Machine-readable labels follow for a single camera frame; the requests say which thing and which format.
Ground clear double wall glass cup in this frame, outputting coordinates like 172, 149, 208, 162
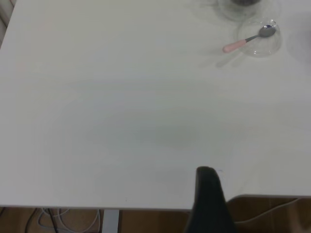
213, 0, 268, 21

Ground long white cable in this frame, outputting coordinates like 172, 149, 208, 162
234, 198, 301, 223

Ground looped white cable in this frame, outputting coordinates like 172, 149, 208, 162
36, 207, 101, 233

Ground pink handled metal spoon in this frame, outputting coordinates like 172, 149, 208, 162
222, 25, 277, 53

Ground white table leg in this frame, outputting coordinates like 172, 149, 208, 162
103, 209, 120, 233

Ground black cable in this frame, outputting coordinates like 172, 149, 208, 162
47, 208, 59, 233

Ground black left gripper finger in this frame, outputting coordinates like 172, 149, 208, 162
184, 166, 238, 233

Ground clear glass saucer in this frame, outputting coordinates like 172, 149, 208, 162
237, 17, 282, 58

